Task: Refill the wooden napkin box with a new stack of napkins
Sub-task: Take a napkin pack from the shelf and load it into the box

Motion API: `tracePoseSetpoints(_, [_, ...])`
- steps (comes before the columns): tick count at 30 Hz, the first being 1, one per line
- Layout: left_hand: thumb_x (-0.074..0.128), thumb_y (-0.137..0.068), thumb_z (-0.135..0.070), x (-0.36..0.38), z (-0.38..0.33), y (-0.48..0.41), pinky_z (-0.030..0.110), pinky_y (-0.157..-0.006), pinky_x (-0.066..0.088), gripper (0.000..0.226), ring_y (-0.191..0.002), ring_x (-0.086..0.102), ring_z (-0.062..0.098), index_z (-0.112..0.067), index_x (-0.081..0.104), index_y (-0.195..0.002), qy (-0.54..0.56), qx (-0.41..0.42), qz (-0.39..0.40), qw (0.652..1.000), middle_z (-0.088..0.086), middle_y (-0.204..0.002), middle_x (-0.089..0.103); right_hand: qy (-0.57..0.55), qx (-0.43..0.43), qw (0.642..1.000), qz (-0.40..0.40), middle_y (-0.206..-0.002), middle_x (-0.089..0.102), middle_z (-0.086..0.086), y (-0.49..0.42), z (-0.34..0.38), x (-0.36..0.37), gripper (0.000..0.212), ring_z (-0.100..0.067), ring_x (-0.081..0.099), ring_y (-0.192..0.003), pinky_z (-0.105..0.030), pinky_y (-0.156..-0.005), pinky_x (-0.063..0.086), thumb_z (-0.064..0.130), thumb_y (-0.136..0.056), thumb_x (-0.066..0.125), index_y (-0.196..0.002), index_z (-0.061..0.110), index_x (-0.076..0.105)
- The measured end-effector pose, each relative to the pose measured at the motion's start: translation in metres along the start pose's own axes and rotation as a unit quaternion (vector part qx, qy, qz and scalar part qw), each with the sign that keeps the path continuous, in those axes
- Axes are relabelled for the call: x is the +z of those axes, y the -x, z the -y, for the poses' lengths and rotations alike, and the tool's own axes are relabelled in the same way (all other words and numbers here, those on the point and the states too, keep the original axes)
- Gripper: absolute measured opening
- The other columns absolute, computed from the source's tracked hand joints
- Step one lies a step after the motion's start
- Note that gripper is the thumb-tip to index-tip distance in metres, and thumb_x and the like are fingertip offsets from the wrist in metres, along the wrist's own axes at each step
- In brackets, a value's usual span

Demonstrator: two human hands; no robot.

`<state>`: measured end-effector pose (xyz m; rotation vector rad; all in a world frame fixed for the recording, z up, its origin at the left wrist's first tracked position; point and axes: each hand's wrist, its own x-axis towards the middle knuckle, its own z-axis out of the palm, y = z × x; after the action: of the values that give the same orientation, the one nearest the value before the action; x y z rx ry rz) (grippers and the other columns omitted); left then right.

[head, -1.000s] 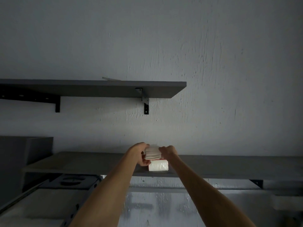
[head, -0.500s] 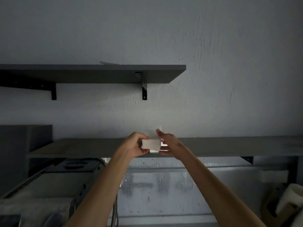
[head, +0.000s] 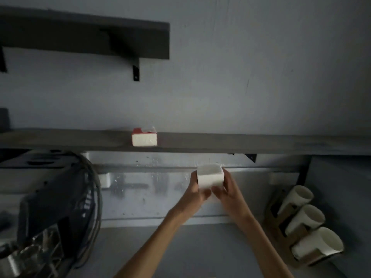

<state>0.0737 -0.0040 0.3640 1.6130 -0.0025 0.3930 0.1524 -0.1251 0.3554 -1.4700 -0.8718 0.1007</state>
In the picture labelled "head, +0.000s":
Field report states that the person's left hand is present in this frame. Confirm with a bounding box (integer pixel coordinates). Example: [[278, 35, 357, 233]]
[[170, 171, 213, 223]]

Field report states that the person's right hand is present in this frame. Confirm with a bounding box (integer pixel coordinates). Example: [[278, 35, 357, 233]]
[[212, 168, 255, 227]]

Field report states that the white paper cup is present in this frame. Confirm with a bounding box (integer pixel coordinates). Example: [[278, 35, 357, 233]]
[[291, 227, 344, 261], [285, 204, 326, 236], [278, 185, 315, 218], [197, 164, 225, 203]]

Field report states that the person's left forearm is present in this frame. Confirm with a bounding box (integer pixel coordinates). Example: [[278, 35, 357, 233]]
[[114, 213, 188, 278]]

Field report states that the person's right forearm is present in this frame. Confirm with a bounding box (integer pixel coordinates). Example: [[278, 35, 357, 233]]
[[238, 214, 294, 278]]

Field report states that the metal backsplash panel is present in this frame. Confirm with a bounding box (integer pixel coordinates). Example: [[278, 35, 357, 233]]
[[82, 152, 308, 228]]

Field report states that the long dark wooden shelf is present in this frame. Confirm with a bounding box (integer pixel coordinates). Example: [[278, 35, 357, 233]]
[[0, 129, 371, 156]]

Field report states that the red and white box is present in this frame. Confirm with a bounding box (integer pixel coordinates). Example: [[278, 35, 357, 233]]
[[132, 127, 158, 147]]

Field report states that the brown cardboard cup holder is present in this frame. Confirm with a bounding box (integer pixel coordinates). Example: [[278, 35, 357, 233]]
[[263, 190, 344, 269]]

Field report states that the black machine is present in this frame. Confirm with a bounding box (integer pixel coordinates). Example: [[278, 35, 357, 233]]
[[0, 155, 97, 278]]

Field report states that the shiny metal machine part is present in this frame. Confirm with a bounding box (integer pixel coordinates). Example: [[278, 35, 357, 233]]
[[0, 225, 65, 278]]

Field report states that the dark object on shelf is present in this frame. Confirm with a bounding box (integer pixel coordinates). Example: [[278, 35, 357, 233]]
[[0, 108, 11, 132]]

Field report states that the black cable loop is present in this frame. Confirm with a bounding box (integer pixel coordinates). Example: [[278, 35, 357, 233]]
[[67, 151, 104, 269]]

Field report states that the dark wall shelf with brackets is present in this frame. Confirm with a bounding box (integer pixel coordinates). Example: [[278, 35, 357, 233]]
[[0, 6, 170, 82]]

